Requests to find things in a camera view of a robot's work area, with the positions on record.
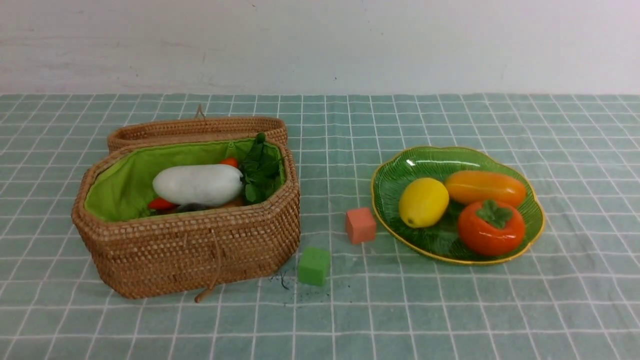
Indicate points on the yellow lemon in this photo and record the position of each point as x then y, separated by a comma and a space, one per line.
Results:
423, 203

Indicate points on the green foam cube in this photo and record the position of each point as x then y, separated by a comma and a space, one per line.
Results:
313, 266

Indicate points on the dark purple eggplant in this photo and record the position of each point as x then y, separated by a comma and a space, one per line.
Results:
191, 207

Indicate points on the woven rattan basket lid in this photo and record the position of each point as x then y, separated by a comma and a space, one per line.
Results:
199, 125

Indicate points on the green checkered tablecloth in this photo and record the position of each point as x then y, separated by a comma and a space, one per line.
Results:
573, 296

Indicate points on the woven rattan basket green lining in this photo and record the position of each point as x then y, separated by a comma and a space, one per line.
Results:
141, 255

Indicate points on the orange foam cube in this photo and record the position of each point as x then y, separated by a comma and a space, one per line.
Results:
360, 225

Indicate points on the red chili pepper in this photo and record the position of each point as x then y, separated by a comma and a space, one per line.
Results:
160, 203

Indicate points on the orange yellow mango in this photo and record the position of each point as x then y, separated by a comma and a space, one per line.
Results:
470, 186

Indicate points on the white radish with leaves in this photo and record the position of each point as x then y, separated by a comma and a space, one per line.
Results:
254, 179

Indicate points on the orange persimmon green leaf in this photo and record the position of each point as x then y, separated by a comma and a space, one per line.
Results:
490, 228

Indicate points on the brown potato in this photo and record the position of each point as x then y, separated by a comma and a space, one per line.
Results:
236, 202

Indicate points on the green glass leaf plate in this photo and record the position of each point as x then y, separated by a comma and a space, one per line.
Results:
441, 242

